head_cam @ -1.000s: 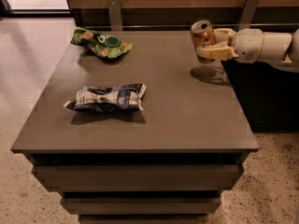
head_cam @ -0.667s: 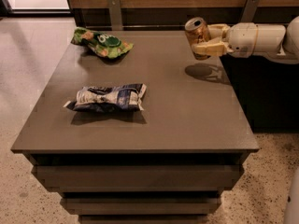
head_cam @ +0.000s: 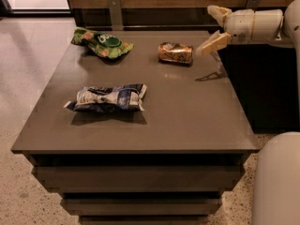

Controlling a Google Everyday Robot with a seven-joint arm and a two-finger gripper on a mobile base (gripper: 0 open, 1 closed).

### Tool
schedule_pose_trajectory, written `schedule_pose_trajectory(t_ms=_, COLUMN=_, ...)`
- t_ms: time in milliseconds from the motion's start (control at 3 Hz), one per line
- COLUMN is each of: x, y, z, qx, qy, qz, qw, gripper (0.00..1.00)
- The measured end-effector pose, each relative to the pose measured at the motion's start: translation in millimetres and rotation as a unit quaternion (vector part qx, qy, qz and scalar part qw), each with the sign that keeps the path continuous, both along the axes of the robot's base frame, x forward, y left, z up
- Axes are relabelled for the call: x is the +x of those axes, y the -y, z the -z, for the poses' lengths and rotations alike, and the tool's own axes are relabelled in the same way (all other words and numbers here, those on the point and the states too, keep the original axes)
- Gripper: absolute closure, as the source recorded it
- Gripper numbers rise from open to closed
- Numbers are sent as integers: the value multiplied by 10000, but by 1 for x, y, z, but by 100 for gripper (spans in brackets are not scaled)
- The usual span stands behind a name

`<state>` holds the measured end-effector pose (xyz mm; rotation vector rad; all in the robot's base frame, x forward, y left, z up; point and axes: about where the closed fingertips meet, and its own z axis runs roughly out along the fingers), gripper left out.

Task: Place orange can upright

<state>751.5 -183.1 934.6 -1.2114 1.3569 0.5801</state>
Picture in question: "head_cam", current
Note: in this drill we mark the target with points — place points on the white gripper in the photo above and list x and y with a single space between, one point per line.
241 23

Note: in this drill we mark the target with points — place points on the orange dented soda can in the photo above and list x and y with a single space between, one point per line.
175 52

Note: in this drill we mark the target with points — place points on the green snack bag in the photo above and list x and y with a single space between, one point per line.
101 44

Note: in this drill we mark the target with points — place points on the blue white chip bag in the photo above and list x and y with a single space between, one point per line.
126 98

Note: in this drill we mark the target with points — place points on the right metal wall bracket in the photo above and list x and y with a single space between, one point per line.
252 4

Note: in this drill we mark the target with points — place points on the metal wall bracket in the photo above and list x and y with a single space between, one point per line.
252 4
116 15

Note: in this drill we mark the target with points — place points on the left metal wall bracket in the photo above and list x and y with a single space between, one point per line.
116 15

